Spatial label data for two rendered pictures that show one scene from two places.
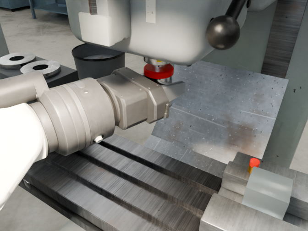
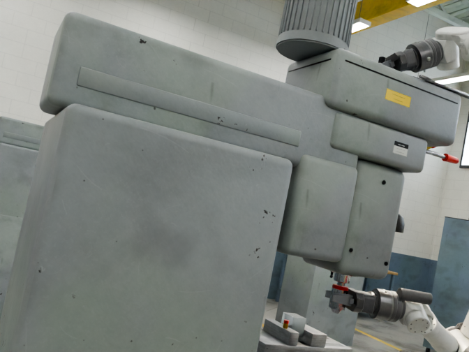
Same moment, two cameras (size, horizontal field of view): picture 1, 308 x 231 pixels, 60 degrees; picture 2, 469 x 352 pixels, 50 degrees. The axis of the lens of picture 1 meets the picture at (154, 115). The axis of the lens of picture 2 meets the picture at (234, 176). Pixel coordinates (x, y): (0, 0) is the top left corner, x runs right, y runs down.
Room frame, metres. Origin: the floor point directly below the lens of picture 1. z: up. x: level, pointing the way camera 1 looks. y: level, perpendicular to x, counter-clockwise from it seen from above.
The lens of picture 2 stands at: (1.84, 0.47, 1.43)
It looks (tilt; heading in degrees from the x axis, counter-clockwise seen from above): 4 degrees up; 212
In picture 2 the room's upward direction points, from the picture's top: 11 degrees clockwise
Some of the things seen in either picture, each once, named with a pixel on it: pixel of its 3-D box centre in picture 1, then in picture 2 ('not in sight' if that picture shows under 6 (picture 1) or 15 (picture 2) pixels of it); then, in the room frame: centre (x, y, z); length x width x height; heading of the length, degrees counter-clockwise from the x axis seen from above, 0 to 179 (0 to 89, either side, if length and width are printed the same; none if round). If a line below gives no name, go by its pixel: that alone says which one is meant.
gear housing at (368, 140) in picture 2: not in sight; (354, 144); (0.42, -0.03, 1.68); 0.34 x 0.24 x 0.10; 147
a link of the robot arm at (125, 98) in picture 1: (110, 105); (368, 303); (0.33, 0.06, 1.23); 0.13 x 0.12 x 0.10; 39
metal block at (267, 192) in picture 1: (265, 196); (292, 324); (0.28, -0.18, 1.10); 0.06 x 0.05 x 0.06; 60
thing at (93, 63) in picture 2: not in sight; (213, 110); (0.81, -0.28, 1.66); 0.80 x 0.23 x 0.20; 147
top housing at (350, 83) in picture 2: not in sight; (370, 103); (0.40, -0.02, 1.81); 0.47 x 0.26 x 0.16; 147
